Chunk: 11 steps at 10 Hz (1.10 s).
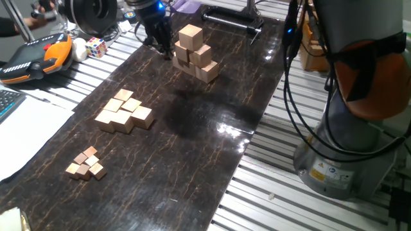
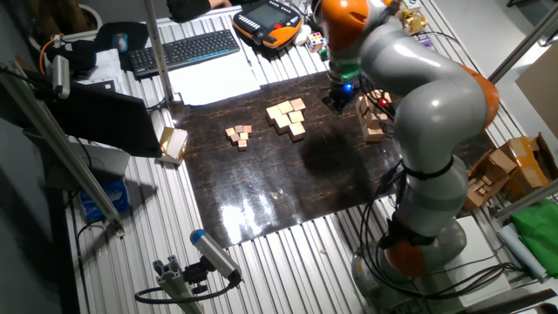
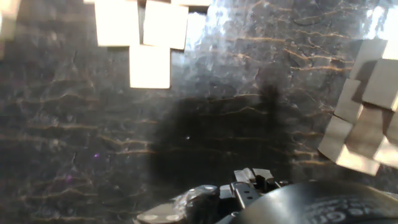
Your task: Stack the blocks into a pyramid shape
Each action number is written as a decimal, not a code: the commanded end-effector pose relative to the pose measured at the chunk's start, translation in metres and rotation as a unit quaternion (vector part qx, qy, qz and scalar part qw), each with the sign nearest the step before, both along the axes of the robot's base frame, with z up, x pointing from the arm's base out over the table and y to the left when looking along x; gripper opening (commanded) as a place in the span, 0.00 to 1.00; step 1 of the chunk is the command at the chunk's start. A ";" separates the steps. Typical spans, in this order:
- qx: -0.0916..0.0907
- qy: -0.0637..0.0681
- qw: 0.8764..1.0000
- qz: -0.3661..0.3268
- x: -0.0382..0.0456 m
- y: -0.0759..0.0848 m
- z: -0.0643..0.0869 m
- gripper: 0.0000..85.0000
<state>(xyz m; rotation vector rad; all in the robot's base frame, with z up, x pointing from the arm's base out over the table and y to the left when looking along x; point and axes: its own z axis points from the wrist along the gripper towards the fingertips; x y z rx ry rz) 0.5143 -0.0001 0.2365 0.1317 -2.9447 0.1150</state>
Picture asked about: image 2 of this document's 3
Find white rounded object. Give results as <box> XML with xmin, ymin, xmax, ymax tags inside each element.
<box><xmin>292</xmin><ymin>24</ymin><xmax>313</xmax><ymax>47</ymax></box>

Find orange cable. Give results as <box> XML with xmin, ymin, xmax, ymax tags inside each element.
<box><xmin>37</xmin><ymin>33</ymin><xmax>65</xmax><ymax>76</ymax></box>

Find grey computer mouse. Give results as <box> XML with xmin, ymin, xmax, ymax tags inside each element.
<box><xmin>112</xmin><ymin>32</ymin><xmax>130</xmax><ymax>54</ymax></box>

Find cardboard box with yellow tape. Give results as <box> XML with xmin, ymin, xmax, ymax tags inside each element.
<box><xmin>499</xmin><ymin>132</ymin><xmax>558</xmax><ymax>203</ymax></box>

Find silver depth camera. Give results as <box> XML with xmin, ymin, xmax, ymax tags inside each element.
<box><xmin>189</xmin><ymin>228</ymin><xmax>244</xmax><ymax>285</ymax></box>
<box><xmin>49</xmin><ymin>54</ymin><xmax>72</xmax><ymax>100</ymax></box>

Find white paper pad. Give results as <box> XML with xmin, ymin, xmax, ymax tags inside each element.
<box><xmin>76</xmin><ymin>47</ymin><xmax>132</xmax><ymax>95</ymax></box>

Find blue plastic pack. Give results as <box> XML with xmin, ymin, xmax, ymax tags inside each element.
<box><xmin>78</xmin><ymin>178</ymin><xmax>131</xmax><ymax>222</ymax></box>

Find short aluminium profile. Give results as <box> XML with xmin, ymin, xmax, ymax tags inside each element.
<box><xmin>152</xmin><ymin>255</ymin><xmax>205</xmax><ymax>314</ymax></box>

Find gold and white box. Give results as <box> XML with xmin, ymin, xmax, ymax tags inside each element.
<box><xmin>156</xmin><ymin>126</ymin><xmax>189</xmax><ymax>166</ymax></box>

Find black mouse pad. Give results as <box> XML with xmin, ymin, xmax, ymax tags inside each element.
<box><xmin>93</xmin><ymin>21</ymin><xmax>150</xmax><ymax>71</ymax></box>

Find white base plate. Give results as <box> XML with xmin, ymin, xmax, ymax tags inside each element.
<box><xmin>431</xmin><ymin>215</ymin><xmax>512</xmax><ymax>309</ymax></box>

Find white round bucket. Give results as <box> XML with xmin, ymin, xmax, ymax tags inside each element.
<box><xmin>26</xmin><ymin>3</ymin><xmax>104</xmax><ymax>52</ymax></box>

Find black computer keyboard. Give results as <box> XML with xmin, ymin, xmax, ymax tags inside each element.
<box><xmin>127</xmin><ymin>28</ymin><xmax>242</xmax><ymax>81</ymax></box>

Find black laptop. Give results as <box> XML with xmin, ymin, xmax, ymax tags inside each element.
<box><xmin>43</xmin><ymin>81</ymin><xmax>164</xmax><ymax>180</ymax></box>

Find white paper sheets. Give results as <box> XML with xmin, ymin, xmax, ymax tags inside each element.
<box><xmin>167</xmin><ymin>51</ymin><xmax>262</xmax><ymax>107</ymax></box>

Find black camera cable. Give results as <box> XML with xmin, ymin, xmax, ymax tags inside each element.
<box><xmin>133</xmin><ymin>269</ymin><xmax>243</xmax><ymax>305</ymax></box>

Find dark marble pattern mat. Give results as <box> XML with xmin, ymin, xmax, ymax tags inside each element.
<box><xmin>167</xmin><ymin>69</ymin><xmax>497</xmax><ymax>249</ymax></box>

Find brown cardboard sheet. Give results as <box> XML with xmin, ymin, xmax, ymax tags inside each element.
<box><xmin>514</xmin><ymin>43</ymin><xmax>558</xmax><ymax>140</ymax></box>

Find aluminium extrusion post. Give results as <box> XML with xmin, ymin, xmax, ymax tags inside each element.
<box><xmin>145</xmin><ymin>0</ymin><xmax>175</xmax><ymax>104</ymax></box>
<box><xmin>493</xmin><ymin>177</ymin><xmax>558</xmax><ymax>222</ymax></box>
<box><xmin>487</xmin><ymin>3</ymin><xmax>558</xmax><ymax>85</ymax></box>
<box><xmin>0</xmin><ymin>60</ymin><xmax>127</xmax><ymax>239</ymax></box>

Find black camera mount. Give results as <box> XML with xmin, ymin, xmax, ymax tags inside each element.
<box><xmin>181</xmin><ymin>256</ymin><xmax>215</xmax><ymax>296</ymax></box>

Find colourful puzzle cube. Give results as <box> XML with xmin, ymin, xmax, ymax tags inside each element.
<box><xmin>306</xmin><ymin>31</ymin><xmax>326</xmax><ymax>54</ymax></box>

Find white rolled sheet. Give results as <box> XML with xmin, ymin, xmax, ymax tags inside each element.
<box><xmin>497</xmin><ymin>222</ymin><xmax>549</xmax><ymax>284</ymax></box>

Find forearm in black sleeve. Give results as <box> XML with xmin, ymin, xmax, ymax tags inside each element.
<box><xmin>165</xmin><ymin>0</ymin><xmax>213</xmax><ymax>24</ymax></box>

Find green cloth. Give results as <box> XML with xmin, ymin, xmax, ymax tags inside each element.
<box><xmin>509</xmin><ymin>198</ymin><xmax>558</xmax><ymax>279</ymax></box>

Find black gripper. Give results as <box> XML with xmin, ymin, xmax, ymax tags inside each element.
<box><xmin>322</xmin><ymin>80</ymin><xmax>365</xmax><ymax>115</ymax></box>

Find clear gold trinket box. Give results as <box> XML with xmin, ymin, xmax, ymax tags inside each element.
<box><xmin>398</xmin><ymin>9</ymin><xmax>429</xmax><ymax>36</ymax></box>

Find black orange teach pendant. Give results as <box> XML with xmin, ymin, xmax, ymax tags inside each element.
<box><xmin>232</xmin><ymin>0</ymin><xmax>304</xmax><ymax>50</ymax></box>

